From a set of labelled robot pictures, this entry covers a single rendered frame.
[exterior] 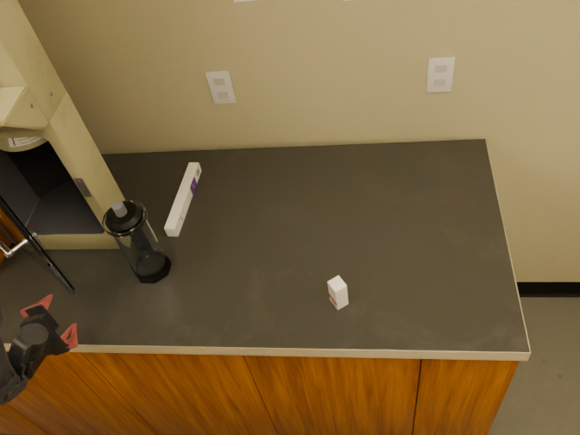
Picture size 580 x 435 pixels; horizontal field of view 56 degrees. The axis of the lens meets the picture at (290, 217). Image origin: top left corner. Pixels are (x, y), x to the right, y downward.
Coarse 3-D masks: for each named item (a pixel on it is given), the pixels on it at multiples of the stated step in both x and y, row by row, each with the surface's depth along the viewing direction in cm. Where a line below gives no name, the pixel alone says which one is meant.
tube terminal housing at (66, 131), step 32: (0, 0) 105; (0, 32) 105; (32, 32) 115; (0, 64) 109; (32, 64) 115; (64, 96) 126; (64, 128) 126; (64, 160) 130; (96, 160) 140; (96, 192) 140
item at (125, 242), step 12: (144, 216) 132; (108, 228) 131; (132, 228) 130; (144, 228) 134; (120, 240) 133; (132, 240) 133; (144, 240) 136; (156, 240) 142; (132, 252) 137; (144, 252) 138; (156, 252) 142; (132, 264) 142; (144, 264) 141; (156, 264) 143; (144, 276) 145
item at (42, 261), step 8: (0, 208) 115; (8, 216) 116; (0, 224) 146; (8, 224) 130; (16, 224) 119; (8, 232) 146; (16, 232) 128; (24, 232) 121; (16, 240) 144; (24, 248) 143; (32, 248) 127; (32, 256) 145; (40, 256) 128; (40, 264) 144; (48, 264) 130; (48, 272) 142; (56, 272) 133; (56, 280) 142; (64, 288) 143
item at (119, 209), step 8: (112, 208) 129; (120, 208) 129; (128, 208) 133; (136, 208) 133; (112, 216) 132; (120, 216) 131; (128, 216) 131; (136, 216) 131; (112, 224) 130; (120, 224) 130; (128, 224) 130
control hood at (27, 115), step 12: (0, 96) 112; (12, 96) 111; (24, 96) 112; (0, 108) 109; (12, 108) 109; (24, 108) 112; (36, 108) 116; (0, 120) 106; (12, 120) 108; (24, 120) 112; (36, 120) 116
